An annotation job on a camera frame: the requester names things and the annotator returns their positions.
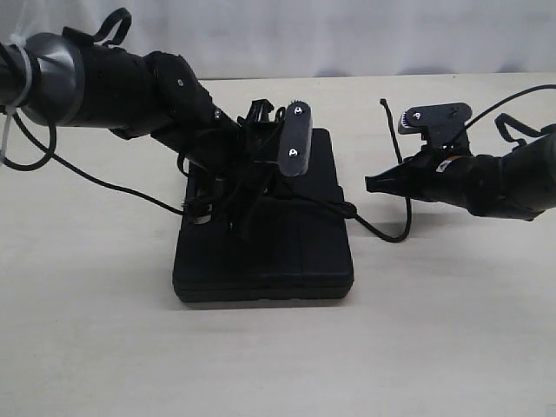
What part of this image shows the black plastic carrying case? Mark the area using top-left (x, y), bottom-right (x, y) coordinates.
top-left (172, 127), bottom-right (354, 303)

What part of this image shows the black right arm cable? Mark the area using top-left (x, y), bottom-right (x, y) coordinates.
top-left (460, 83), bottom-right (556, 149)

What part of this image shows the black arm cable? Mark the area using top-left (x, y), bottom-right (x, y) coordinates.
top-left (0, 108), bottom-right (186, 215)
top-left (460, 83), bottom-right (556, 149)

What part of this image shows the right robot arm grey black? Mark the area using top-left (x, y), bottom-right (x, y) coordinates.
top-left (365, 125), bottom-right (555, 222)

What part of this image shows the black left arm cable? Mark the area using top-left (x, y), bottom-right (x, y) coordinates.
top-left (0, 108), bottom-right (186, 215)

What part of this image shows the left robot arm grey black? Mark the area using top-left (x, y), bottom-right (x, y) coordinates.
top-left (1, 8), bottom-right (284, 235)

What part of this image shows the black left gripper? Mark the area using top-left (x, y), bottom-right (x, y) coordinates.
top-left (208, 98), bottom-right (282, 241)

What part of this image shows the black cord with knot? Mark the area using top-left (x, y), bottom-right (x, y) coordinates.
top-left (182, 97), bottom-right (413, 242)

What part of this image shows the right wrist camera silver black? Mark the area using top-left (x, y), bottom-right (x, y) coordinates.
top-left (398, 103), bottom-right (473, 149)

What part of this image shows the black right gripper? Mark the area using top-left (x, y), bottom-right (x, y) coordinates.
top-left (365, 149), bottom-right (478, 204)

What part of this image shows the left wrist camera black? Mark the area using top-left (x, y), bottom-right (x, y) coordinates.
top-left (276, 100), bottom-right (313, 177)

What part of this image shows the white backdrop curtain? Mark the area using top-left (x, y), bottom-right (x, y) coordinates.
top-left (0, 0), bottom-right (556, 83)

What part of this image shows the white zip tie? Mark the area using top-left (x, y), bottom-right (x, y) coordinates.
top-left (1, 33), bottom-right (33, 165)

